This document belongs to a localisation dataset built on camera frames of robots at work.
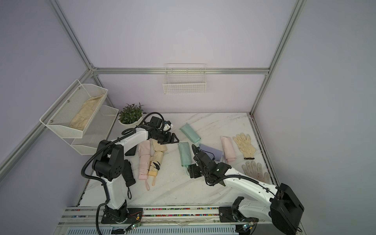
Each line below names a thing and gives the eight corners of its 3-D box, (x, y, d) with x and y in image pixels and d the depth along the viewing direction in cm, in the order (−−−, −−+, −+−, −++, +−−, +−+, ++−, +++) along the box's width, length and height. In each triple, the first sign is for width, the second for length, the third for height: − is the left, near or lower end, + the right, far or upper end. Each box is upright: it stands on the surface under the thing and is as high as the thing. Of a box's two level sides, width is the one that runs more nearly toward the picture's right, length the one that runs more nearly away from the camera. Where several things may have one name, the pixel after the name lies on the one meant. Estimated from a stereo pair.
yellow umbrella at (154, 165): (145, 184, 85) (143, 182, 83) (155, 153, 99) (154, 150, 96) (154, 185, 85) (153, 183, 82) (163, 154, 98) (162, 151, 95)
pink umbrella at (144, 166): (138, 192, 83) (136, 190, 80) (141, 158, 97) (139, 155, 94) (149, 190, 84) (148, 188, 81) (150, 156, 97) (149, 154, 95)
